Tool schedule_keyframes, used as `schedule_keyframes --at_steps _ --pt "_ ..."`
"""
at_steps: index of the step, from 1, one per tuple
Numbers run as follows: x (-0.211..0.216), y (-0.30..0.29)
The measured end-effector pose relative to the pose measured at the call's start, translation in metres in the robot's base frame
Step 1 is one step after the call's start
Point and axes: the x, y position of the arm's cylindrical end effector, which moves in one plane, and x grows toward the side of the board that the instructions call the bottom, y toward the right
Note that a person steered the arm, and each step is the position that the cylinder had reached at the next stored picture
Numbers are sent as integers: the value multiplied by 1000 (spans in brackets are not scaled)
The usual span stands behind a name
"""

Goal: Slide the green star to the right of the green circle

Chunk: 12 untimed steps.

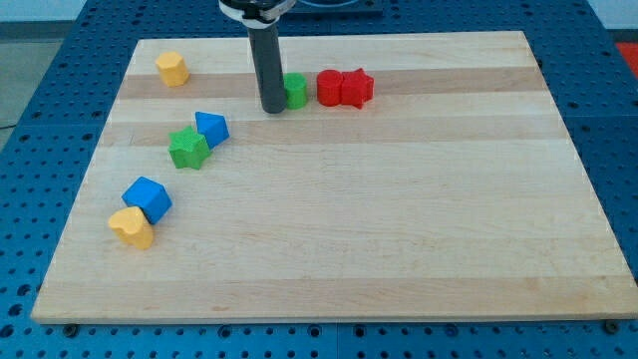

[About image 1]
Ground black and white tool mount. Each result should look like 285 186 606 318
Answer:
218 0 296 29

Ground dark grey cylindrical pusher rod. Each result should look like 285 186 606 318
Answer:
248 23 287 114

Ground red star block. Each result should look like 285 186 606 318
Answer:
341 68 375 109

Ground green star block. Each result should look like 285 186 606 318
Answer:
168 126 210 170

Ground green cylinder block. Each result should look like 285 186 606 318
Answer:
283 73 307 110

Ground red cylinder block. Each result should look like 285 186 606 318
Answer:
316 70 343 107

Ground yellow hexagon block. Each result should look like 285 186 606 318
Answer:
155 52 189 87

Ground blue triangle block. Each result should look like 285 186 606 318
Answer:
194 112 229 150

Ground blue cube block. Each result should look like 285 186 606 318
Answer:
122 177 172 224

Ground yellow heart block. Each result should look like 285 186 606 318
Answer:
108 206 155 250

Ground light wooden board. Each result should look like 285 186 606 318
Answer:
32 31 637 324

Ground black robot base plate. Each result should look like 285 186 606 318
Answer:
287 0 385 15

